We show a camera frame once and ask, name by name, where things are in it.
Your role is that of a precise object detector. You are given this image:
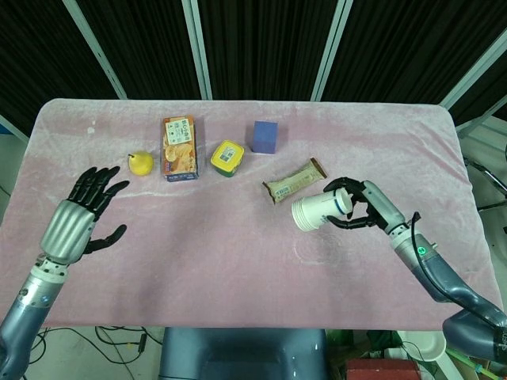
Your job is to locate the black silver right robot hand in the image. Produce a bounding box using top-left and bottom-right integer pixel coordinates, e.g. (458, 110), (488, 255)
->
(323, 177), (409, 235)

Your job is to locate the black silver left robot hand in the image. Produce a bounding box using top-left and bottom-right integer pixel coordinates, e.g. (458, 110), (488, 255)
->
(39, 165), (131, 265)

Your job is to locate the white paper cup blue band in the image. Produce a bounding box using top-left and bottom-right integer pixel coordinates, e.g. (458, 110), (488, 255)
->
(304, 187), (356, 230)
(291, 199), (308, 231)
(292, 199), (311, 231)
(295, 198), (313, 231)

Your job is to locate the brown beige snack bar wrapper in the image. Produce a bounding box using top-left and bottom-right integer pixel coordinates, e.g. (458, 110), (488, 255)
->
(261, 157), (329, 205)

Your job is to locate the yellow pear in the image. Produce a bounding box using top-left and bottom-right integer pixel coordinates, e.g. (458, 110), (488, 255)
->
(127, 150), (154, 178)

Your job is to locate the black metal stand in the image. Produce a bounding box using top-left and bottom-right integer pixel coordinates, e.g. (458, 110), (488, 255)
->
(463, 144), (507, 211)

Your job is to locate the orange blue cookie box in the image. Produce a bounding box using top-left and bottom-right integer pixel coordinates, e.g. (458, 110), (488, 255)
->
(160, 114), (200, 184)

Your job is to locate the purple foam cube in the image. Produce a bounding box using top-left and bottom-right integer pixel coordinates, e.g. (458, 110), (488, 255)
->
(252, 120), (280, 155)

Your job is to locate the white bowl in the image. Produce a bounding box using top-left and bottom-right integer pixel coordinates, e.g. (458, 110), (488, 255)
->
(399, 331), (448, 363)

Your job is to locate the pink velvet tablecloth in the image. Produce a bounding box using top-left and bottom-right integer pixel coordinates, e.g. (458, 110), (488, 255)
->
(0, 97), (501, 329)

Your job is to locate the red box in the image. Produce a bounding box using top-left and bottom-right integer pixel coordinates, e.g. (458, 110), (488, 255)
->
(345, 358), (421, 380)

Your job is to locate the black partition panel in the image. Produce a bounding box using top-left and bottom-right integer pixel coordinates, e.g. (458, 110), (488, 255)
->
(451, 51), (507, 124)
(320, 0), (507, 104)
(0, 0), (120, 135)
(74, 0), (201, 100)
(197, 0), (337, 102)

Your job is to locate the green tub yellow lid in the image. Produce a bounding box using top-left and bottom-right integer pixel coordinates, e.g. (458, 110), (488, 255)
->
(209, 139), (246, 178)

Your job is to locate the blue-grey robot torso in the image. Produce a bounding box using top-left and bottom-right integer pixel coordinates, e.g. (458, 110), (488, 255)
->
(158, 326), (330, 380)

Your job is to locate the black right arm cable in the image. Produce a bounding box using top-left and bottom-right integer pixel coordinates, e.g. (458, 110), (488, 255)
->
(410, 211), (451, 304)

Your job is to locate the light partition frame post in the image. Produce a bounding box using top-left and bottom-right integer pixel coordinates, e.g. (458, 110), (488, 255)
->
(181, 0), (214, 100)
(62, 0), (128, 100)
(310, 0), (354, 102)
(439, 29), (507, 110)
(0, 113), (29, 140)

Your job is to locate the black floor cable with switch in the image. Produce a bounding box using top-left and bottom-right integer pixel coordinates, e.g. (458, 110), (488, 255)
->
(94, 325), (159, 363)

